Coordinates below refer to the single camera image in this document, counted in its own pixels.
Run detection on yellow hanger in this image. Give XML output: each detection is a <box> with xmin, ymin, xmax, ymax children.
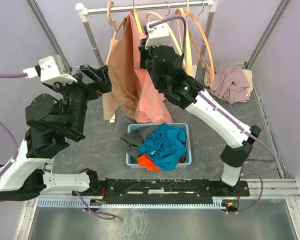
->
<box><xmin>132</xmin><ymin>0</ymin><xmax>143</xmax><ymax>33</ymax></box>

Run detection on white hanger of grey shirt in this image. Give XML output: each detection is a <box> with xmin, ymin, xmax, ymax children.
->
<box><xmin>145</xmin><ymin>11</ymin><xmax>183</xmax><ymax>55</ymax></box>

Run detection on pink t shirt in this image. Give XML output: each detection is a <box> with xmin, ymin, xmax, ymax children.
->
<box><xmin>129</xmin><ymin>12</ymin><xmax>173</xmax><ymax>124</ymax></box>

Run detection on orange hanger of blue shirt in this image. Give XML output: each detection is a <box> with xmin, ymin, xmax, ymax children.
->
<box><xmin>184</xmin><ymin>0</ymin><xmax>215</xmax><ymax>83</ymax></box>

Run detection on dark grey t shirt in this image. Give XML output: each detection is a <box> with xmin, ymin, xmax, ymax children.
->
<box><xmin>119</xmin><ymin>125</ymin><xmax>158</xmax><ymax>162</ymax></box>

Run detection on orange t shirt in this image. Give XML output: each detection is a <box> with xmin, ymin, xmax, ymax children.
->
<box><xmin>137</xmin><ymin>153</ymin><xmax>183</xmax><ymax>172</ymax></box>

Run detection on blue t shirt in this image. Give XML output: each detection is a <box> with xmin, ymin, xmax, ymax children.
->
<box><xmin>138</xmin><ymin>123</ymin><xmax>187</xmax><ymax>157</ymax></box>

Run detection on beige plastic hanger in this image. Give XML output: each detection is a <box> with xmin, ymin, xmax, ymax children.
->
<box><xmin>174</xmin><ymin>0</ymin><xmax>193</xmax><ymax>77</ymax></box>

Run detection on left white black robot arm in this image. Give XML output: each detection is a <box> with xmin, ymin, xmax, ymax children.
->
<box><xmin>0</xmin><ymin>65</ymin><xmax>112</xmax><ymax>202</ymax></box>

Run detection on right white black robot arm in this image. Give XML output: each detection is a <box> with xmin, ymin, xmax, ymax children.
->
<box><xmin>138</xmin><ymin>38</ymin><xmax>261</xmax><ymax>196</ymax></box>

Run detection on beige t shirt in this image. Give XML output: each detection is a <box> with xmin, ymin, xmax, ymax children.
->
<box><xmin>102</xmin><ymin>15</ymin><xmax>141</xmax><ymax>121</ymax></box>

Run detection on beige hanger of beige shirt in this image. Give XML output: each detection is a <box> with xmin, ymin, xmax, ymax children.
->
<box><xmin>106</xmin><ymin>1</ymin><xmax>130</xmax><ymax>38</ymax></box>

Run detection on metal clothes rack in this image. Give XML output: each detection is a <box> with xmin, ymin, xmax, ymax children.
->
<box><xmin>74</xmin><ymin>0</ymin><xmax>219</xmax><ymax>124</ymax></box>

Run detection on light blue plastic basket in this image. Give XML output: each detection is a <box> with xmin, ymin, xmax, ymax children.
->
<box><xmin>125</xmin><ymin>123</ymin><xmax>192</xmax><ymax>168</ymax></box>

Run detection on mauve clothes pile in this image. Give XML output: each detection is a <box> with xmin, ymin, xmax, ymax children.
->
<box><xmin>209</xmin><ymin>63</ymin><xmax>251</xmax><ymax>105</ymax></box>

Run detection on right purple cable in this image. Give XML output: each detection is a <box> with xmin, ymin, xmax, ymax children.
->
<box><xmin>149</xmin><ymin>15</ymin><xmax>277</xmax><ymax>215</ymax></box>

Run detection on purple cable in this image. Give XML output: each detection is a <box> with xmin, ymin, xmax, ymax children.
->
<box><xmin>149</xmin><ymin>15</ymin><xmax>277</xmax><ymax>215</ymax></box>
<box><xmin>0</xmin><ymin>72</ymin><xmax>116</xmax><ymax>221</ymax></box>

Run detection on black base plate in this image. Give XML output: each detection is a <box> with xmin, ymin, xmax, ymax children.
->
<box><xmin>79</xmin><ymin>170</ymin><xmax>250</xmax><ymax>204</ymax></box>

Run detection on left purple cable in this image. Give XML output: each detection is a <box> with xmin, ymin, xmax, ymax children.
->
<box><xmin>0</xmin><ymin>72</ymin><xmax>116</xmax><ymax>221</ymax></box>

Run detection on light blue cable duct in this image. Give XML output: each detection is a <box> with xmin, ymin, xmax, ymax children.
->
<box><xmin>37</xmin><ymin>197</ymin><xmax>226</xmax><ymax>210</ymax></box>

